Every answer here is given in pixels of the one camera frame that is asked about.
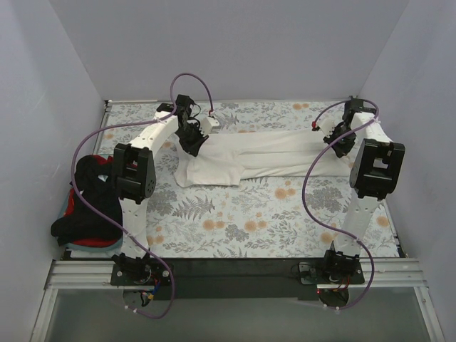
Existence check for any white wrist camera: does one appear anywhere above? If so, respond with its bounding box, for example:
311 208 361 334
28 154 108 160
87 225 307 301
199 116 220 136
311 119 336 137

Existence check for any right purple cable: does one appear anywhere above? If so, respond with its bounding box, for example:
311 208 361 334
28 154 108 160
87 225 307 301
301 99 382 310

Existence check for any white t shirt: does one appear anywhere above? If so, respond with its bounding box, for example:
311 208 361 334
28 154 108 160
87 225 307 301
173 128 357 189

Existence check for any purple cable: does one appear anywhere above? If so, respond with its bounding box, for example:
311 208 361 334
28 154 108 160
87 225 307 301
301 99 382 310
72 73 214 320

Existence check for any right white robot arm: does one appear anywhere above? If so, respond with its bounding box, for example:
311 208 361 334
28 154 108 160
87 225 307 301
317 98 405 284

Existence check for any floral patterned table cloth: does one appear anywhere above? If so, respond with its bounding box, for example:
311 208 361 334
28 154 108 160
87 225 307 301
95 100 400 259

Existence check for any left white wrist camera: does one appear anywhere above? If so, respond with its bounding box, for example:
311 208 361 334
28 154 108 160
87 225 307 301
199 116 220 136

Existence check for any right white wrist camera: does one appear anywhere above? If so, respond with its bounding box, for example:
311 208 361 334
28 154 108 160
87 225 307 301
311 119 336 137

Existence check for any light blue t shirt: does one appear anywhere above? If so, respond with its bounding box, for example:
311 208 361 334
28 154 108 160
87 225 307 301
58 191 123 253

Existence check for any black t shirt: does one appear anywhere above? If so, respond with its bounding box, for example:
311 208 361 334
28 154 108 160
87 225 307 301
49 154 124 247

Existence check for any red t shirt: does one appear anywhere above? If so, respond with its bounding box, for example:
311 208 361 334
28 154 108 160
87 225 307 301
62 156 124 249

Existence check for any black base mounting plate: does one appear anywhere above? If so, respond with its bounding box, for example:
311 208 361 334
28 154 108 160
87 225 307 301
110 256 365 300

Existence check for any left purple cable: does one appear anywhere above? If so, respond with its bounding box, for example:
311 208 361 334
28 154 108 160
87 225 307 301
72 73 214 320

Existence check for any aluminium frame rail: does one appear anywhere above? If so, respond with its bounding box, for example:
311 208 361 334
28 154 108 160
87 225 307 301
45 258 428 289

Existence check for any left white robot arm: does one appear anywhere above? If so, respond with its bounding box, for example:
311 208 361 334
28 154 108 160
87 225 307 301
113 95 209 284

